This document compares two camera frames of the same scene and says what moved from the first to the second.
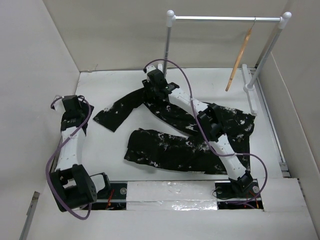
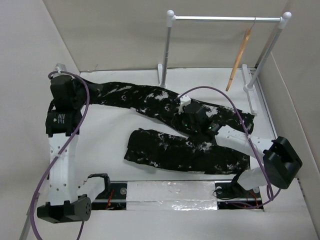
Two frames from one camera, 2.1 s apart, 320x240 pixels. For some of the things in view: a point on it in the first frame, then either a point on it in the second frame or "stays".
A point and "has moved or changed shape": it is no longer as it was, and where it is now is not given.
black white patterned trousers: x=191 y=150 has moved or changed shape
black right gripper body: x=150 y=90 to x=185 y=124
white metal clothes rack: x=283 y=21 stays
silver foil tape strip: x=171 y=195 stays
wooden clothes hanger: x=240 y=56 stays
